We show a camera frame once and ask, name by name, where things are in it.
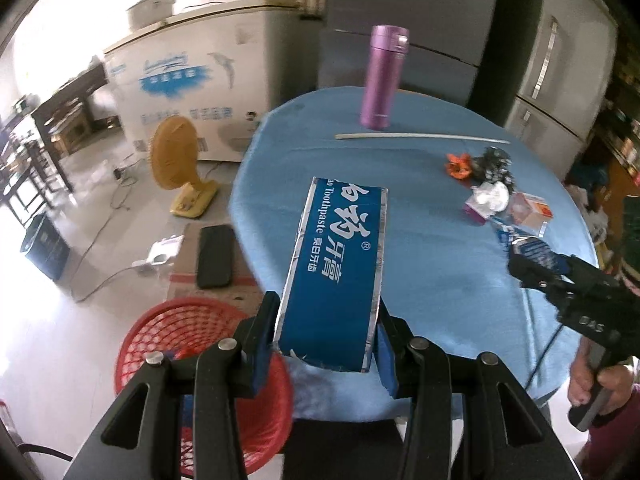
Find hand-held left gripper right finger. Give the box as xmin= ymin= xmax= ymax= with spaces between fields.
xmin=372 ymin=300 xmax=583 ymax=480

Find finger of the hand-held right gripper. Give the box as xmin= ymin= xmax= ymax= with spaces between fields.
xmin=507 ymin=252 xmax=571 ymax=306

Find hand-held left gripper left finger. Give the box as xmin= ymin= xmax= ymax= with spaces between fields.
xmin=62 ymin=291 xmax=281 ymax=480

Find small orange white box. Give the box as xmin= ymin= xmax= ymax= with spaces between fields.
xmin=510 ymin=192 xmax=555 ymax=233

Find blue toothpaste box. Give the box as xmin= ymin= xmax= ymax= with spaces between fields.
xmin=272 ymin=176 xmax=389 ymax=374

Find red plastic basket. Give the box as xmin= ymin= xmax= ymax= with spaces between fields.
xmin=114 ymin=297 xmax=296 ymax=480

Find black plastic bag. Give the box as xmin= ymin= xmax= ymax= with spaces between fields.
xmin=470 ymin=146 xmax=516 ymax=188

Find orange plastic bag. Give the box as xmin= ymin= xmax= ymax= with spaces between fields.
xmin=444 ymin=152 xmax=473 ymax=179

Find person's right hand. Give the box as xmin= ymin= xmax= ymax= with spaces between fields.
xmin=567 ymin=342 xmax=640 ymax=407

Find cardboard box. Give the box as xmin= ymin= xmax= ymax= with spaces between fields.
xmin=167 ymin=222 xmax=266 ymax=311

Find white plastic bags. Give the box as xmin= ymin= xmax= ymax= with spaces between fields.
xmin=565 ymin=182 xmax=608 ymax=256

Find purple wrapper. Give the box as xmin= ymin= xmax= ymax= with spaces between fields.
xmin=464 ymin=195 xmax=493 ymax=225

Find crumpled white tissue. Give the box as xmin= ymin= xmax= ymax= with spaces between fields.
xmin=472 ymin=181 xmax=510 ymax=213

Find blue tablecloth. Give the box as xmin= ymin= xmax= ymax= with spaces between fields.
xmin=229 ymin=86 xmax=601 ymax=423

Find white power strip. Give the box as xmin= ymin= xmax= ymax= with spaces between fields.
xmin=131 ymin=237 xmax=183 ymax=276

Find shelf with goods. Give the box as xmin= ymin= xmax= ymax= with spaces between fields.
xmin=595 ymin=55 xmax=640 ymax=186

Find long white stick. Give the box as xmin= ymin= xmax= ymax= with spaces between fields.
xmin=334 ymin=132 xmax=512 ymax=145

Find silver refrigerator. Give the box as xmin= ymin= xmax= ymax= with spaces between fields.
xmin=502 ymin=0 xmax=621 ymax=181

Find yellow electric fan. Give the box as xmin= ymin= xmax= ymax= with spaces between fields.
xmin=150 ymin=115 xmax=221 ymax=219

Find blue bin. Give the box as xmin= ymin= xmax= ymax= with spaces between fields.
xmin=20 ymin=213 xmax=71 ymax=281

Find purple thermos bottle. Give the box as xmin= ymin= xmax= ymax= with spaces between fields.
xmin=360 ymin=24 xmax=411 ymax=131

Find white chest freezer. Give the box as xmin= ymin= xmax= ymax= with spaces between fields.
xmin=102 ymin=7 xmax=303 ymax=163

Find grey refrigerator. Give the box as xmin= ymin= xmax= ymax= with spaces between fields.
xmin=317 ymin=0 xmax=501 ymax=108

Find dark wooden chair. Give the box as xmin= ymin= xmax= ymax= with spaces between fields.
xmin=0 ymin=130 xmax=73 ymax=226

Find small wooden cabinet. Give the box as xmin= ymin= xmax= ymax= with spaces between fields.
xmin=50 ymin=110 xmax=91 ymax=156

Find dark wooden table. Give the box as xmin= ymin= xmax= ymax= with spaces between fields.
xmin=31 ymin=62 xmax=118 ymax=158

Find white rice cooker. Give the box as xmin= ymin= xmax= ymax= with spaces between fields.
xmin=125 ymin=0 xmax=176 ymax=31

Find grey floor cable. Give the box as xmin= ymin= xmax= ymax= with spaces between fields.
xmin=70 ymin=152 xmax=151 ymax=306

